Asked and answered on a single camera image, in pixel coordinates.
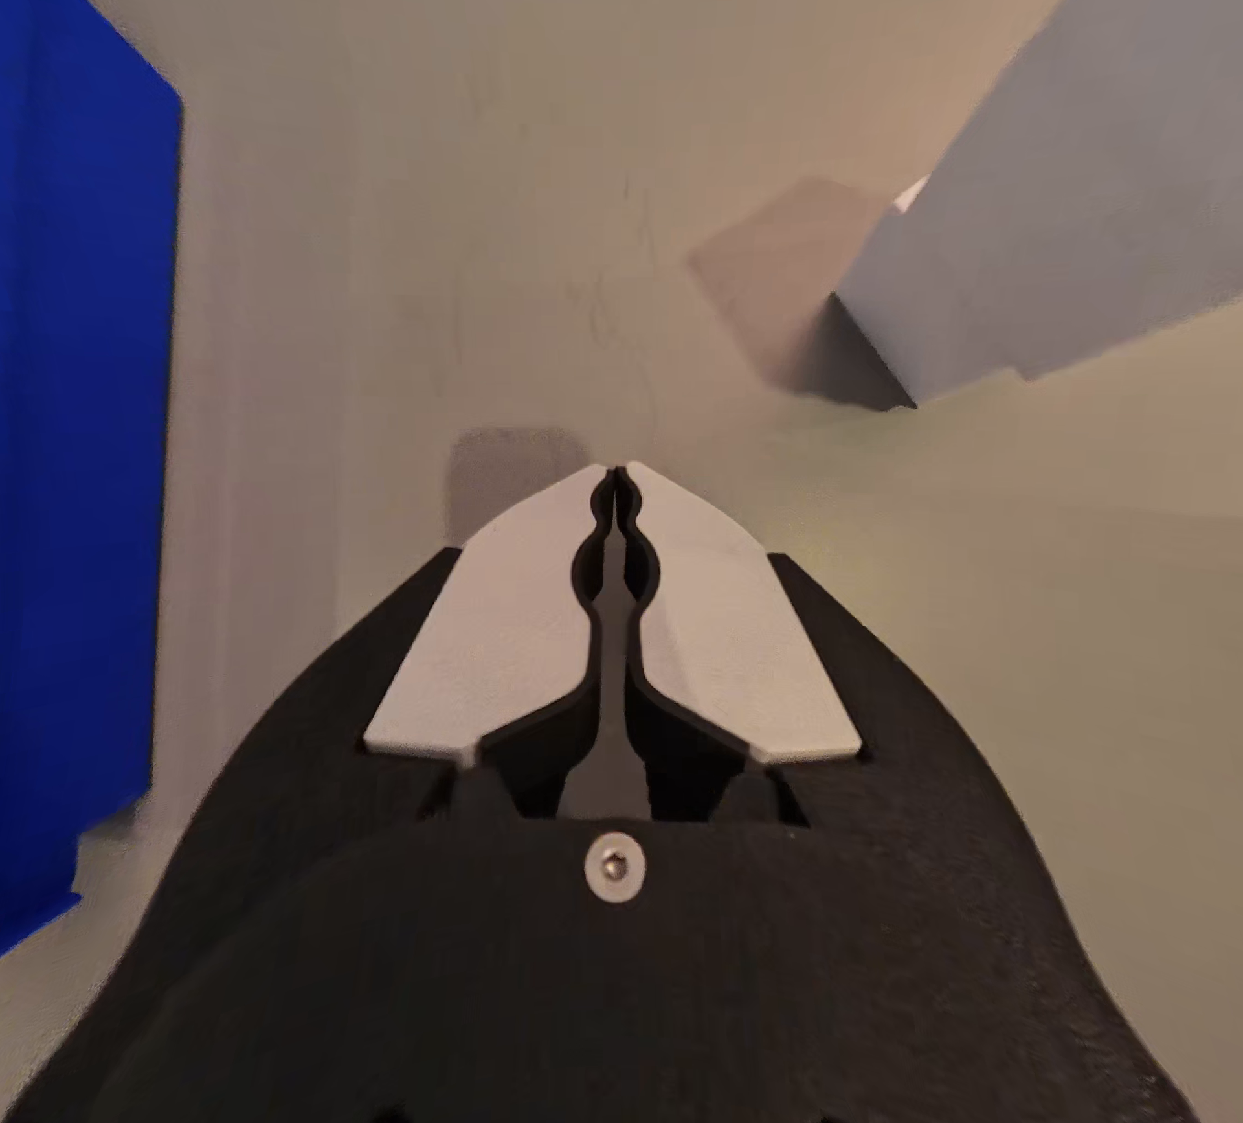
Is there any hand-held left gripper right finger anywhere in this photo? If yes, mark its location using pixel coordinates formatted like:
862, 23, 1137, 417
618, 459, 864, 821

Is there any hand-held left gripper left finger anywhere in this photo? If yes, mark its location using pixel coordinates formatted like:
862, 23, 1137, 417
364, 462, 619, 821

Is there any blue plastic bin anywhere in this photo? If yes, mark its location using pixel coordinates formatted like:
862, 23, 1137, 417
0, 0, 187, 957

